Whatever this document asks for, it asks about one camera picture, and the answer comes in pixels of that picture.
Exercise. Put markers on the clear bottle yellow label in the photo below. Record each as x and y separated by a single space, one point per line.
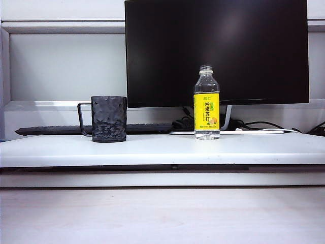
206 114

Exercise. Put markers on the silver monitor stand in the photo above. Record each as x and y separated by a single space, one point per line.
254 132

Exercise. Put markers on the black computer monitor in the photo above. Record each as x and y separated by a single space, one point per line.
228 38

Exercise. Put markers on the black computer keyboard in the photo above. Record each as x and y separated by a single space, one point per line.
50 130

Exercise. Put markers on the grey partition frame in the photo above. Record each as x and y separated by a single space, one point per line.
63 26

